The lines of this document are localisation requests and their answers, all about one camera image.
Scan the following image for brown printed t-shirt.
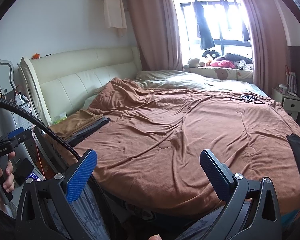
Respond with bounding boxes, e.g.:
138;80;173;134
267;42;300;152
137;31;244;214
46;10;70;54
50;109;103;140

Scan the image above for folded grey clothes stack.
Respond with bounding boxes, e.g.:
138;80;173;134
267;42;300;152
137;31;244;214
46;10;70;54
66;116;111;147

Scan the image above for pile of clothes on sill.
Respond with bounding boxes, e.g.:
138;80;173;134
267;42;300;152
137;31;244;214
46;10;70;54
183;50;253;70

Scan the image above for person's left hand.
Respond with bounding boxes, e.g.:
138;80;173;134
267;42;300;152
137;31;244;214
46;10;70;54
0;152;15;212

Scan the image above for smartphone with lit screen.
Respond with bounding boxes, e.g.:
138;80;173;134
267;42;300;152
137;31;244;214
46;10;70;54
25;171;41;183

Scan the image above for person's patterned trouser legs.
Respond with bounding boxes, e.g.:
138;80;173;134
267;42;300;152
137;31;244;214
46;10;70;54
71;185;222;239

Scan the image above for green tissue pack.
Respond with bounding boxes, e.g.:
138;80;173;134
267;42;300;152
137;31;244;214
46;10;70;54
53;112;67;124

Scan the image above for salmon pink bed blanket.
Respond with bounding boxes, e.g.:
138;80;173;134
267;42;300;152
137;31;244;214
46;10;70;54
75;78;300;215

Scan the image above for cream padded headboard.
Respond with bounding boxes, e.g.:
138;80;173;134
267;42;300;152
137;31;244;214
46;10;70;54
18;47;142;126

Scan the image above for white bedside cabinet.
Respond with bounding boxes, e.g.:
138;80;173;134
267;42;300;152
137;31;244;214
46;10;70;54
271;88;300;121

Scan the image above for window seat cushion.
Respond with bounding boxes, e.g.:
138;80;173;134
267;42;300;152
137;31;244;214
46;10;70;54
183;65;254;84

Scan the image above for items on bedside cabinet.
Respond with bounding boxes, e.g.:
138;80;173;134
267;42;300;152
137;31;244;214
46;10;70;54
279;66;298;96

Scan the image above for olive green duvet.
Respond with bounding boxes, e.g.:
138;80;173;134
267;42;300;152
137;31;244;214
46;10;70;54
134;70;255;92

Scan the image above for hanging dark garment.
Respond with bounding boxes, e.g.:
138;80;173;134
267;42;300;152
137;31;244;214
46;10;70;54
193;0;215;50

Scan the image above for right pink curtain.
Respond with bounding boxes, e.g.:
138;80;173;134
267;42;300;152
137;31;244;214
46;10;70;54
241;0;288;95

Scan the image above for pink curtain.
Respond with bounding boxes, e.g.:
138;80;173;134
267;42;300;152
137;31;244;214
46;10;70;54
241;0;288;95
127;0;183;71

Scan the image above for hanging cream garment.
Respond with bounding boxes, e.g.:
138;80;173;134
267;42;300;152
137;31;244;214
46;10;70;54
103;0;127;36

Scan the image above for left pink curtain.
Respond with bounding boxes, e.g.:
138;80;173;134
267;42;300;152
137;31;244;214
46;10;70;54
127;0;183;71

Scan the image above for white wire shelf unit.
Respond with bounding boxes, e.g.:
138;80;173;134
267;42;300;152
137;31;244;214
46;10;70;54
0;59;32;137

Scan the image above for black braided cable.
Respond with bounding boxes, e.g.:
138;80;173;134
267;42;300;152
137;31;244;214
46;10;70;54
0;94;81;160

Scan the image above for black cables on bed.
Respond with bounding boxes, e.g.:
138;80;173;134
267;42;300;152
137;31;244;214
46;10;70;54
230;93;266;104

